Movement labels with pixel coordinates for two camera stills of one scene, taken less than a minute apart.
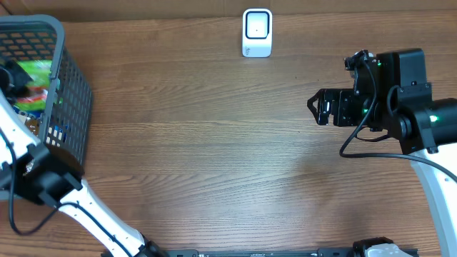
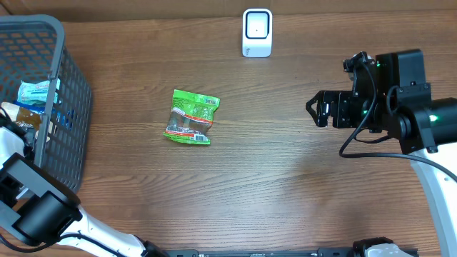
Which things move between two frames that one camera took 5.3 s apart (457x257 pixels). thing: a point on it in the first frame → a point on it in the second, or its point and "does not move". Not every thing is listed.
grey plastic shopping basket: (68, 118) does not move
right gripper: (340, 98) does not move
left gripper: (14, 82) → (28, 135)
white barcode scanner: (257, 33) does not move
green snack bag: (40, 71) → (191, 116)
